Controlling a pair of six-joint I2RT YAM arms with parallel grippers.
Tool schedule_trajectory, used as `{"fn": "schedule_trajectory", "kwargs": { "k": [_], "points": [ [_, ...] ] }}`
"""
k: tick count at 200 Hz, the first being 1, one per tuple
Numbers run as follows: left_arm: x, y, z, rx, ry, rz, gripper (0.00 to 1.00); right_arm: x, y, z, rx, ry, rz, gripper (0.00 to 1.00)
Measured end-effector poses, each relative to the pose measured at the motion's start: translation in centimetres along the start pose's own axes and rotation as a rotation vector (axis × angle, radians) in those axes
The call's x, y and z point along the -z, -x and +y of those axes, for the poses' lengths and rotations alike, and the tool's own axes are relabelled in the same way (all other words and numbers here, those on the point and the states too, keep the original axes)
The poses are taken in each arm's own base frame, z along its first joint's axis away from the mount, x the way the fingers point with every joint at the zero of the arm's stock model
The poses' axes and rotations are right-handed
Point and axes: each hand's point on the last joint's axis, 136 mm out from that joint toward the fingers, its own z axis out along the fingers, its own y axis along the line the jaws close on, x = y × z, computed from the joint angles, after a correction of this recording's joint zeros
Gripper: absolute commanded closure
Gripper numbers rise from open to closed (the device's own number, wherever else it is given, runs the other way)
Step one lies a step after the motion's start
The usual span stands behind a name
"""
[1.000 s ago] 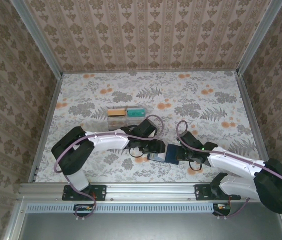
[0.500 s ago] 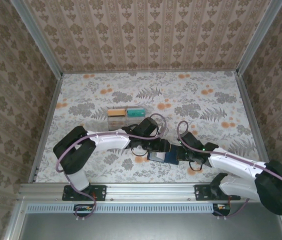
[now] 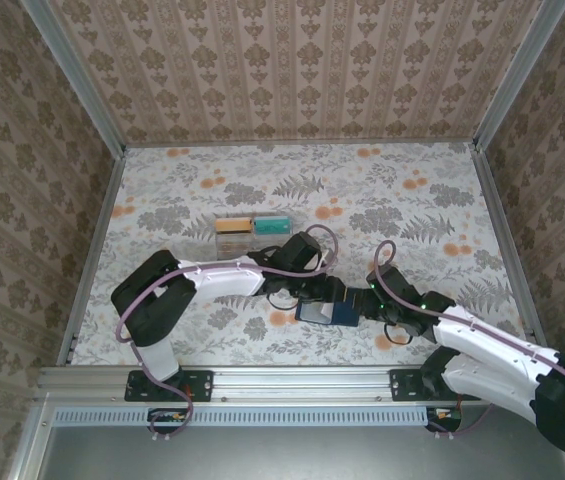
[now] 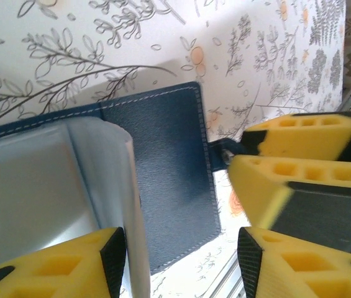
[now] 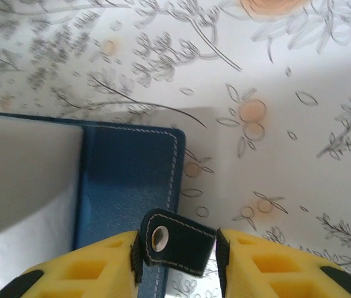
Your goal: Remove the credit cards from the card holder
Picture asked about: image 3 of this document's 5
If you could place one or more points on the teal card stack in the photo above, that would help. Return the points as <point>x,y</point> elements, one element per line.
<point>272,227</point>

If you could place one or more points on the navy blue card holder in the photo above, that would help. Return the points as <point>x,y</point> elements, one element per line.
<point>307,314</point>

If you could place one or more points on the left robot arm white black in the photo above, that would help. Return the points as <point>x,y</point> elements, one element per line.
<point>227,282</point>

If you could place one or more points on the grey metal panel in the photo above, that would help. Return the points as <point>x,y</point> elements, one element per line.
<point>302,455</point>

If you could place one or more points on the aluminium frame post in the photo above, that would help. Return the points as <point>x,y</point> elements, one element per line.
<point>81,80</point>
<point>518,75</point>

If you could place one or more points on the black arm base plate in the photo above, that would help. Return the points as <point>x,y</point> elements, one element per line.
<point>202,385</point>
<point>402,385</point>

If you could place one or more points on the aluminium mounting rail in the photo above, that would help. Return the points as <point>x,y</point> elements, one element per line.
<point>302,382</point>

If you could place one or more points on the aluminium table edge rail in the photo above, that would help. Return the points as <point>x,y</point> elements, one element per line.
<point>91,260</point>
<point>510,250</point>

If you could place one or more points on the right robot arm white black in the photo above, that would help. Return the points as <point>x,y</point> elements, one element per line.
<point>487,350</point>

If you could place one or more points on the black connector box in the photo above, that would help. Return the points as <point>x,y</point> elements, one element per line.
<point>444,415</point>
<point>167,416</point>

